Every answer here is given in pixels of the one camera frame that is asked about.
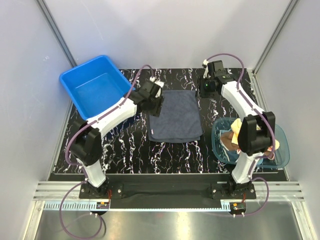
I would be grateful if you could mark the left small connector board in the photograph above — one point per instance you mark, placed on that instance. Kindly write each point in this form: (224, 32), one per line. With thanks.
(103, 205)

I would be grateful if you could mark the small connector board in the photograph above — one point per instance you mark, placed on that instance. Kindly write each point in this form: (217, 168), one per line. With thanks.
(103, 205)
(238, 206)

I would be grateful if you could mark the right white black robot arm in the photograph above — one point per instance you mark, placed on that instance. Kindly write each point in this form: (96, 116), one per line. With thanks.
(256, 136)

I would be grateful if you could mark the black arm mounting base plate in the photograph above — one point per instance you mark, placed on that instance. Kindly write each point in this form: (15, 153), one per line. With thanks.
(217, 186)

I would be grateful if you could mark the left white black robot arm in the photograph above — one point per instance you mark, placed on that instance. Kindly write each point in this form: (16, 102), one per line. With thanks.
(86, 144)

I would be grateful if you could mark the blue plastic bin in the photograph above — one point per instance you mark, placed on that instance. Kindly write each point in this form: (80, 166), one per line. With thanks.
(94, 86)

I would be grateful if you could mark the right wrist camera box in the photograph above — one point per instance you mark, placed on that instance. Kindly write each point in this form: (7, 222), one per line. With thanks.
(206, 74)

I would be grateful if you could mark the right aluminium frame post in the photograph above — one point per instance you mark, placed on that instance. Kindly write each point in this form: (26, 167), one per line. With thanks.
(275, 35)

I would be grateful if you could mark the aluminium frame post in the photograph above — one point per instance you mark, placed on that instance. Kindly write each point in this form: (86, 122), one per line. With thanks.
(275, 35)
(56, 31)

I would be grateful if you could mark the yellow towel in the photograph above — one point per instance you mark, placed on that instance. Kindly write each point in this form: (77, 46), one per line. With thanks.
(236, 127)

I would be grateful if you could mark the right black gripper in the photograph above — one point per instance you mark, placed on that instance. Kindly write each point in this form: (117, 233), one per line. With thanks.
(201, 80)

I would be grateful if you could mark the translucent teal plastic basket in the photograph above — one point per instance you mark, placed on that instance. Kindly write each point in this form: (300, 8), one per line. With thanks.
(282, 154)

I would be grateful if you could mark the right small connector board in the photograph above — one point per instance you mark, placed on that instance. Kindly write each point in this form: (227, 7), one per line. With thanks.
(238, 206)

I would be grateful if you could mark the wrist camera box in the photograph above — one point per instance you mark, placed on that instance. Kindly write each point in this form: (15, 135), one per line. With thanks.
(156, 87)
(206, 74)

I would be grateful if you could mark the dark grey-blue towel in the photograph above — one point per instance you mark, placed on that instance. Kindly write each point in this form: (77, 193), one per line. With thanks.
(179, 120)

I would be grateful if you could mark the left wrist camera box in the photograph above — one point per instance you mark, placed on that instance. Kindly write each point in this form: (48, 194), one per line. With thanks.
(156, 87)

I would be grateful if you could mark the aluminium front rail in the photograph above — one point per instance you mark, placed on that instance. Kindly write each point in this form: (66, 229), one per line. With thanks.
(65, 196)

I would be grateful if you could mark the left aluminium frame post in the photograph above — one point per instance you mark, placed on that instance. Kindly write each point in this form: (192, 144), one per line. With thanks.
(56, 31)

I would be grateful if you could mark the brown towel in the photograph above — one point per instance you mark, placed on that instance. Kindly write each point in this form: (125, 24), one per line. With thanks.
(226, 140)

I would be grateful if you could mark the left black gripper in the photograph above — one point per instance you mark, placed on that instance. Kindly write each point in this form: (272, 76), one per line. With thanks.
(155, 112)

